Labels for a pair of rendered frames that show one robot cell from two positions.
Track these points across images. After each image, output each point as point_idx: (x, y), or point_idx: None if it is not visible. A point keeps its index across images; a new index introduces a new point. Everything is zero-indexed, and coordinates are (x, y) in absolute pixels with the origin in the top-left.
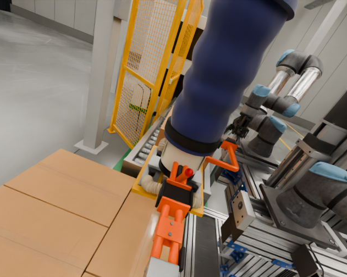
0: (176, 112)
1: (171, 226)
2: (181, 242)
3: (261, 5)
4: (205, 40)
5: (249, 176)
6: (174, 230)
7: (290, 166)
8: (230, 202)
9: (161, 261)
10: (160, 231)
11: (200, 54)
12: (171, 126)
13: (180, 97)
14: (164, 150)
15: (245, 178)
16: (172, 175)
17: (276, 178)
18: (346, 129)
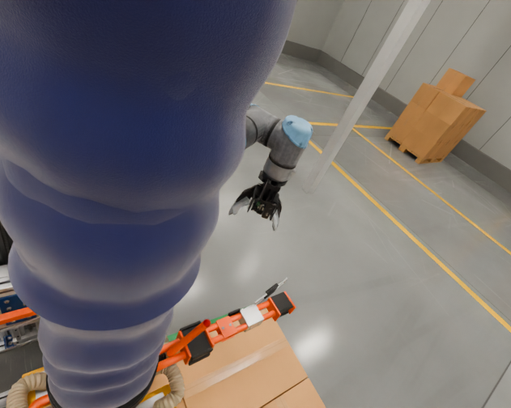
0: (149, 379)
1: (224, 326)
2: (228, 316)
3: None
4: (162, 325)
5: None
6: (225, 324)
7: None
8: (15, 321)
9: (246, 320)
10: (233, 331)
11: (164, 333)
12: (146, 386)
13: (132, 384)
14: None
15: None
16: (172, 360)
17: None
18: None
